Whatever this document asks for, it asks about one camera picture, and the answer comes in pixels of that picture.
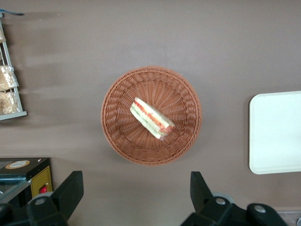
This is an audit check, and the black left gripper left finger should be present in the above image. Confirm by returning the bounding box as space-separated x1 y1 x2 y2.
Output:
0 170 84 226

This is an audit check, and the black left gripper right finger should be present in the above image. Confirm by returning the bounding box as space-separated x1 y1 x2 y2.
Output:
180 171 289 226

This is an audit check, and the triangle sandwich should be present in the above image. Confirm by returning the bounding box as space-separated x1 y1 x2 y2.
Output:
130 97 176 142

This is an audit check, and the brown wicker basket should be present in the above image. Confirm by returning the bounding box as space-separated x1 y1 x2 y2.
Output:
100 65 203 167

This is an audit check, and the beige plastic tray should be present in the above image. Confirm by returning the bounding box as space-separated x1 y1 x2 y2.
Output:
248 90 301 175

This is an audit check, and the black food warmer machine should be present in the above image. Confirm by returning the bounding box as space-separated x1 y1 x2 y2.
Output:
0 157 53 212

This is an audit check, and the wrapped bread package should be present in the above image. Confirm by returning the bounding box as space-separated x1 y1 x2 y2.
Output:
0 65 19 91
0 91 21 115

